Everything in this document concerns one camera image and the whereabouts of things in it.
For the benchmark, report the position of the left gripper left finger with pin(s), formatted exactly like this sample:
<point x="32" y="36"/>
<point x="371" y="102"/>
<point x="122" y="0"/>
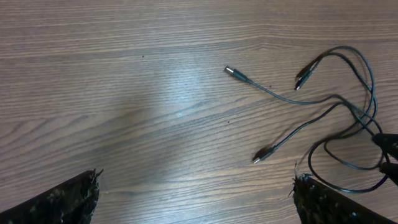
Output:
<point x="71" y="202"/>

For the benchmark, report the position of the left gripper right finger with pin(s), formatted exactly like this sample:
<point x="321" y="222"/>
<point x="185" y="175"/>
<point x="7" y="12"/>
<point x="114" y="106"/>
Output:
<point x="319" y="204"/>

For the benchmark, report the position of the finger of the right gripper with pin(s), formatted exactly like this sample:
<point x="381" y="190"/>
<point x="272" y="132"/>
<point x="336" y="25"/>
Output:
<point x="387" y="142"/>
<point x="391" y="170"/>

